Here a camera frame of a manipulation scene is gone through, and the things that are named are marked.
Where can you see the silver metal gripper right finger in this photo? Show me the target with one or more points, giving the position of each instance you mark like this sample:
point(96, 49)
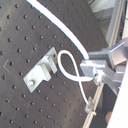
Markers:
point(114, 55)

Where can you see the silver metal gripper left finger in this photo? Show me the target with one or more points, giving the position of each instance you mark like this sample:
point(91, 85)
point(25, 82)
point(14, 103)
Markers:
point(100, 72)

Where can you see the aluminium extrusion frame rail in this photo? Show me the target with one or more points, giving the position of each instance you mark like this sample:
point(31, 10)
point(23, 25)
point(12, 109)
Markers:
point(120, 110)

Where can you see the small metal corner bracket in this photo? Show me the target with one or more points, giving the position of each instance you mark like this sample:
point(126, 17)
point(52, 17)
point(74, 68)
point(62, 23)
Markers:
point(90, 107)

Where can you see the silver metal cable clip bracket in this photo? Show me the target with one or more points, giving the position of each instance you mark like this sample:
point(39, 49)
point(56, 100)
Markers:
point(41, 71)

